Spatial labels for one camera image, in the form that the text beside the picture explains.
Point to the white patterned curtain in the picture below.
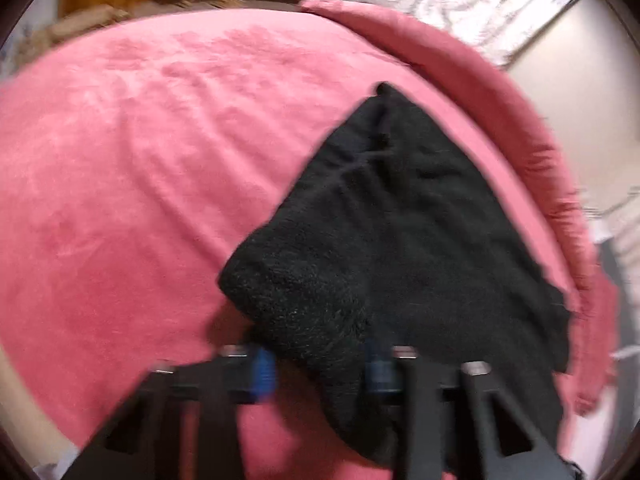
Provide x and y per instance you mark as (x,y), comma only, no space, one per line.
(475,0)

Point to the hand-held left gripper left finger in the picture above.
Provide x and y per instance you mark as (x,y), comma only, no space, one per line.
(262,376)

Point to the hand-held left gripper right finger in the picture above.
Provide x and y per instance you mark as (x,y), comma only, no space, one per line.
(380,376)

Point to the pink blanket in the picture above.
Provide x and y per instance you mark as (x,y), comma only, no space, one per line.
(125,185)

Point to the black garment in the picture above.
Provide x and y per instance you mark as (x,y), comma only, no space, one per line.
(390,235)

